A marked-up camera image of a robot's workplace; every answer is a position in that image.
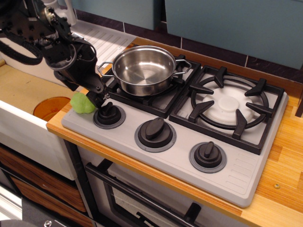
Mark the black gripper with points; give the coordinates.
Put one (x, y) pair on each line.
(79, 70)

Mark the green toy cauliflower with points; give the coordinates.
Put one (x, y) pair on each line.
(81, 104)

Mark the stainless steel pot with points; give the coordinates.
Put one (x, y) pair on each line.
(144, 70)

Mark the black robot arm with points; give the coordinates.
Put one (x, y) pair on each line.
(37, 28)

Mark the black left stove knob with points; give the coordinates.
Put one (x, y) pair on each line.
(109, 116)

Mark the black stove knob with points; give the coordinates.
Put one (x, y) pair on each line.
(207, 157)
(109, 116)
(155, 135)

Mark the black middle stove knob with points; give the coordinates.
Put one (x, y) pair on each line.
(155, 135)

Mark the grey toy stove top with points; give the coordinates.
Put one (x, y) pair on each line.
(236, 183)

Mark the black right stove knob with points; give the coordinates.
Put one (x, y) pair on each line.
(207, 157)

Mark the orange sink drain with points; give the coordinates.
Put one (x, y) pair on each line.
(48, 108)

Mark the white toy sink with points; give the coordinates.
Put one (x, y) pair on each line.
(22, 87)

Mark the grey toy faucet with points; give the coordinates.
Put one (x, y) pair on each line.
(68, 12)

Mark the black left burner grate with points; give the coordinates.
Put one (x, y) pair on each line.
(161, 104)

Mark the black burner grate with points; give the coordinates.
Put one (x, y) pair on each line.
(240, 111)
(161, 104)

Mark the wooden drawer fronts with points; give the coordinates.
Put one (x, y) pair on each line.
(44, 187)

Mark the black right burner grate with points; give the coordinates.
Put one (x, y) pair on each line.
(240, 111)

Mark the black oven door handle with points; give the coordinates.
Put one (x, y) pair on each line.
(101, 173)

